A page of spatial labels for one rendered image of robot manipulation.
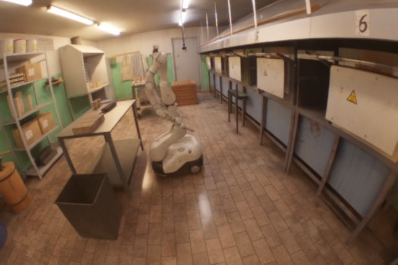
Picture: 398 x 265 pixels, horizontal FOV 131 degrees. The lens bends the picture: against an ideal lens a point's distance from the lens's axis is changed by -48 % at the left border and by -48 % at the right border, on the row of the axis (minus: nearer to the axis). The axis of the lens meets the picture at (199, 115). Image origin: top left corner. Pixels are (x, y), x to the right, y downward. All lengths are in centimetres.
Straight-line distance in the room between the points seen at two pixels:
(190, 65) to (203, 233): 579
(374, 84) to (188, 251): 172
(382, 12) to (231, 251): 177
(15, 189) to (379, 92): 351
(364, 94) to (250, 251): 136
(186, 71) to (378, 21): 620
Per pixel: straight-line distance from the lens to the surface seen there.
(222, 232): 163
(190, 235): 163
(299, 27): 135
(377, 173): 146
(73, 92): 475
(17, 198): 280
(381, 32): 95
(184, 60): 653
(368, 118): 120
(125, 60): 667
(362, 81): 120
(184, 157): 200
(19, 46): 346
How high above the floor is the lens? 139
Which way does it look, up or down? 20 degrees down
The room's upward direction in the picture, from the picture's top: 5 degrees counter-clockwise
